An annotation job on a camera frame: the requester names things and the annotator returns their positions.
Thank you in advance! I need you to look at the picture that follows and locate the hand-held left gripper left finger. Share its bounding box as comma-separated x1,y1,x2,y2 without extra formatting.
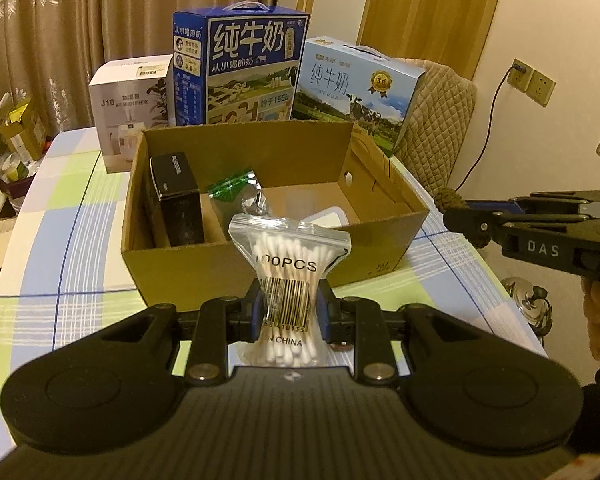
129,278,261,387

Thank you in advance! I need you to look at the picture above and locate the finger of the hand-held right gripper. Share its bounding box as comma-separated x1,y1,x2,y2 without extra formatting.
442,208,512,247
463,189,600,219

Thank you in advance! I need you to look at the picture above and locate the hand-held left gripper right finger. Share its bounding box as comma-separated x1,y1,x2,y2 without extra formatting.
317,280,459,387

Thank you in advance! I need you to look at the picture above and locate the cotton swab bag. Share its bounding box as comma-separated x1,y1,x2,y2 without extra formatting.
228,213,352,369

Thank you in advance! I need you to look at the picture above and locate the cardboard box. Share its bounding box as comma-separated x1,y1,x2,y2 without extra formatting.
120,120,431,292

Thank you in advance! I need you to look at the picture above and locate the white plastic container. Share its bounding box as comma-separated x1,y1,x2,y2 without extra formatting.
284,189,349,234

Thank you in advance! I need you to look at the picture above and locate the black shaver box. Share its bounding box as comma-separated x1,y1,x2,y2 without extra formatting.
148,152,205,247

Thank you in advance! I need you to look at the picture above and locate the shiny metal vessel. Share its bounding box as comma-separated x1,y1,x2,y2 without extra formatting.
499,275,554,336

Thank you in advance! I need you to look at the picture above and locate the quilted beige chair cover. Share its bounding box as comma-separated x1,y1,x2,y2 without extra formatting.
394,58,479,202

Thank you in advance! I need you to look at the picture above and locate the green foil packet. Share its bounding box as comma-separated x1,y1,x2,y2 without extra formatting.
207,169,271,216

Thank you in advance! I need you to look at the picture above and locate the light blue milk carton box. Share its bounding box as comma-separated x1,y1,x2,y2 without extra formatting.
292,35,427,159

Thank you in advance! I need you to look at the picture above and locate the white humidifier box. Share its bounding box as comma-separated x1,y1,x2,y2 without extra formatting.
88,54,176,175

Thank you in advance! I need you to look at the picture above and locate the dark blue milk carton box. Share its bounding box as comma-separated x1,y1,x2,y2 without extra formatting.
172,2,311,127

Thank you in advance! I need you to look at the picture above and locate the small cardboard carton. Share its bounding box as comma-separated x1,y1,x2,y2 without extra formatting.
0,94,47,162

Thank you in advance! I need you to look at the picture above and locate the crumpled plastic bag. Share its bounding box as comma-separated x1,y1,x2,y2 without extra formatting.
0,104,37,187

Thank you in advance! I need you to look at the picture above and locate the beige curtain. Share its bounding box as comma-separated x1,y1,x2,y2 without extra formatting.
0,0,284,134

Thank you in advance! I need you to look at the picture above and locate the dark power cable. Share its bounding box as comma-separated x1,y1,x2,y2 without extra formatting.
452,62,527,194

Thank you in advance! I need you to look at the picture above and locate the double wall socket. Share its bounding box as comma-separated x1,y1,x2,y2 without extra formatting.
508,58,556,108

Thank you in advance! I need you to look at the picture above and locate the wooden post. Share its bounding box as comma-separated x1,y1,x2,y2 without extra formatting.
299,0,322,52

